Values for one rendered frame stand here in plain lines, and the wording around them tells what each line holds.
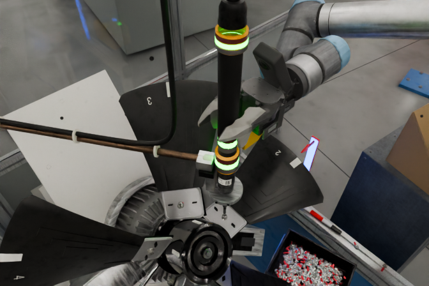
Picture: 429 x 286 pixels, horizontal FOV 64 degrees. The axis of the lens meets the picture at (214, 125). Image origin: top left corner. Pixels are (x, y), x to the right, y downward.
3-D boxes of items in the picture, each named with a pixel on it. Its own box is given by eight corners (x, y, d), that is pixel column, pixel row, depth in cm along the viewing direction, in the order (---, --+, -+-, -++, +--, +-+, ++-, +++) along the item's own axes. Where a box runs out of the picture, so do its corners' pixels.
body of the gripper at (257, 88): (262, 142, 61) (303, 111, 66) (267, 106, 54) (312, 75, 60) (231, 120, 64) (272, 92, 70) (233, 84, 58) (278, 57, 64)
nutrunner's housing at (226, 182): (214, 203, 70) (214, -20, 38) (218, 188, 73) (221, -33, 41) (232, 207, 70) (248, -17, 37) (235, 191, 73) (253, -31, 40)
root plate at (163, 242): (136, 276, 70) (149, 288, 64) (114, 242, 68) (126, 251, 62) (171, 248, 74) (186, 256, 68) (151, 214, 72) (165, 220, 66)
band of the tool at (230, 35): (212, 55, 45) (212, 35, 43) (218, 37, 48) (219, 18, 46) (244, 59, 44) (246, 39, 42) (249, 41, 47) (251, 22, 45)
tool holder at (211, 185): (195, 200, 68) (192, 170, 61) (203, 172, 73) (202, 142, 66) (239, 209, 67) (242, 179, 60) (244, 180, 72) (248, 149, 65)
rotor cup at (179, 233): (170, 286, 76) (198, 311, 65) (138, 233, 73) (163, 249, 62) (218, 244, 83) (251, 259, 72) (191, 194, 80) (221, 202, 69)
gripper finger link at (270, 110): (259, 135, 53) (286, 105, 58) (260, 128, 52) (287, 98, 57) (234, 122, 55) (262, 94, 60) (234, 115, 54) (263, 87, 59)
